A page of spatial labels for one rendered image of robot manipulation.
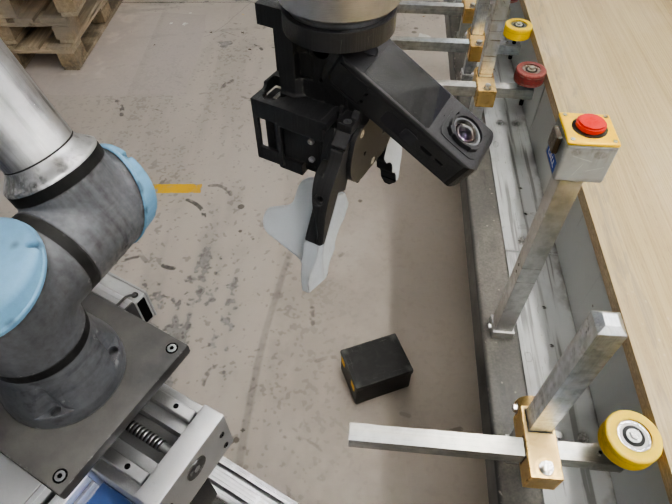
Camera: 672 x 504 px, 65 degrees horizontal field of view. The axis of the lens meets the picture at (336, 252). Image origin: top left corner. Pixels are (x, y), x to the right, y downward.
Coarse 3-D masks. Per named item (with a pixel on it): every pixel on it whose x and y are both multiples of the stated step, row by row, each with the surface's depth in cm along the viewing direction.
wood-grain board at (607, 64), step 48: (528, 0) 169; (576, 0) 169; (624, 0) 169; (576, 48) 149; (624, 48) 149; (576, 96) 134; (624, 96) 134; (624, 144) 121; (624, 192) 111; (624, 240) 102; (624, 288) 95
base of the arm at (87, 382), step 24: (96, 336) 65; (72, 360) 60; (96, 360) 64; (120, 360) 68; (0, 384) 60; (24, 384) 59; (48, 384) 60; (72, 384) 61; (96, 384) 64; (24, 408) 61; (48, 408) 63; (72, 408) 63; (96, 408) 65
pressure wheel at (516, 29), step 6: (516, 18) 160; (510, 24) 157; (516, 24) 157; (522, 24) 157; (528, 24) 157; (504, 30) 159; (510, 30) 156; (516, 30) 155; (522, 30) 155; (528, 30) 155; (510, 36) 157; (516, 36) 156; (522, 36) 156; (528, 36) 157
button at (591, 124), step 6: (588, 114) 73; (594, 114) 73; (576, 120) 73; (582, 120) 72; (588, 120) 72; (594, 120) 72; (600, 120) 72; (582, 126) 72; (588, 126) 71; (594, 126) 71; (600, 126) 71; (606, 126) 72; (588, 132) 71; (594, 132) 71; (600, 132) 71
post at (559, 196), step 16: (544, 192) 85; (560, 192) 80; (576, 192) 80; (544, 208) 84; (560, 208) 82; (544, 224) 85; (560, 224) 85; (528, 240) 91; (544, 240) 88; (528, 256) 91; (544, 256) 91; (512, 272) 100; (528, 272) 95; (512, 288) 99; (528, 288) 98; (512, 304) 102; (496, 320) 109; (512, 320) 106; (496, 336) 110; (512, 336) 110
